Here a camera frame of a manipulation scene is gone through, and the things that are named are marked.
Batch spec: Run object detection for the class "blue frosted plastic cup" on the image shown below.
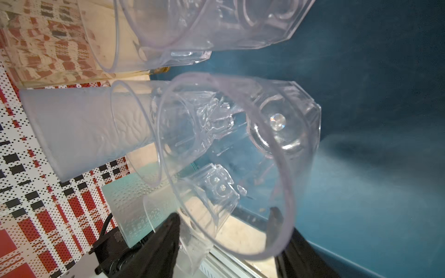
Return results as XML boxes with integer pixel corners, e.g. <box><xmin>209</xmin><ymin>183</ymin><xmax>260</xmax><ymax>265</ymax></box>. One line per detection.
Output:
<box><xmin>19</xmin><ymin>81</ymin><xmax>169</xmax><ymax>182</ymax></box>

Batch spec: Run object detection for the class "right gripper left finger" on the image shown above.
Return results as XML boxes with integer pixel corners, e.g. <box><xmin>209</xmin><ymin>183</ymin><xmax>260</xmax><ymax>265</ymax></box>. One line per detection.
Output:
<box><xmin>111</xmin><ymin>212</ymin><xmax>181</xmax><ymax>278</ymax></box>

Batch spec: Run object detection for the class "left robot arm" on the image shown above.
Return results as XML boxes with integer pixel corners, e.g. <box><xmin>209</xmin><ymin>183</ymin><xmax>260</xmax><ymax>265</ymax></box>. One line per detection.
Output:
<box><xmin>83</xmin><ymin>214</ymin><xmax>169</xmax><ymax>278</ymax></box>

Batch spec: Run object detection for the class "yellow transparent plastic cup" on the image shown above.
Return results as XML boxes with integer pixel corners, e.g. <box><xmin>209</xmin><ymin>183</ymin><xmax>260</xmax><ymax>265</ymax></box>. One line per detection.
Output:
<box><xmin>1</xmin><ymin>1</ymin><xmax>139</xmax><ymax>89</ymax></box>

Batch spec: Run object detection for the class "teal plastic tray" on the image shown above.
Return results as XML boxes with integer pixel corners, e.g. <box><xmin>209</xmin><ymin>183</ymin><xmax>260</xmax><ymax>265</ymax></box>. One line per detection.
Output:
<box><xmin>149</xmin><ymin>0</ymin><xmax>445</xmax><ymax>278</ymax></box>

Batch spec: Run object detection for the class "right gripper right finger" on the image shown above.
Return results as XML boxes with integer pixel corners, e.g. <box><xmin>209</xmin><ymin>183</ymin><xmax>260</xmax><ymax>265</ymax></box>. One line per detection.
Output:
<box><xmin>274</xmin><ymin>229</ymin><xmax>339</xmax><ymax>278</ymax></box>

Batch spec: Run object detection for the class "clear faceted cup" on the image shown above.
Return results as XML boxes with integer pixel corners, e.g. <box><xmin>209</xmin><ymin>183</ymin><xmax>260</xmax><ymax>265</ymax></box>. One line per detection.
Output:
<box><xmin>110</xmin><ymin>81</ymin><xmax>243</xmax><ymax>186</ymax></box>
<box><xmin>78</xmin><ymin>1</ymin><xmax>212</xmax><ymax>74</ymax></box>

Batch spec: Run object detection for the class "green textured plastic cup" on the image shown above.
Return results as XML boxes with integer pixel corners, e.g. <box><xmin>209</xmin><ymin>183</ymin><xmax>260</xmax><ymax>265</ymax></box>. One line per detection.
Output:
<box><xmin>102</xmin><ymin>164</ymin><xmax>180</xmax><ymax>248</ymax></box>

